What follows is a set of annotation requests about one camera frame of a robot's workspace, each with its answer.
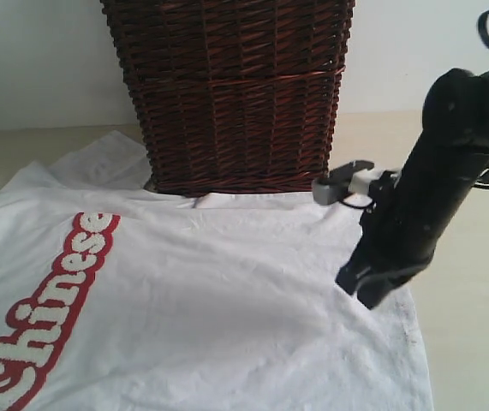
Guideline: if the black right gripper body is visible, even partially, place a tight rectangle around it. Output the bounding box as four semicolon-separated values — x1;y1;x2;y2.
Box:
351;184;436;287

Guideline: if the white t-shirt red lettering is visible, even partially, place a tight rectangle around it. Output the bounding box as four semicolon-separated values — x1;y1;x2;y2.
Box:
0;132;433;410

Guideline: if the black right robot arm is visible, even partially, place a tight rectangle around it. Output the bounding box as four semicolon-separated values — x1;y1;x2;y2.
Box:
336;68;489;309

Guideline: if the dark brown wicker basket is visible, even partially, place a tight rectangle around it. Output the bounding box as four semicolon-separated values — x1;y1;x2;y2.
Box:
102;0;355;197

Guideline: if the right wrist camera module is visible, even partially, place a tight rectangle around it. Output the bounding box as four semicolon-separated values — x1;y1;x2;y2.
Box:
312;160;401;206

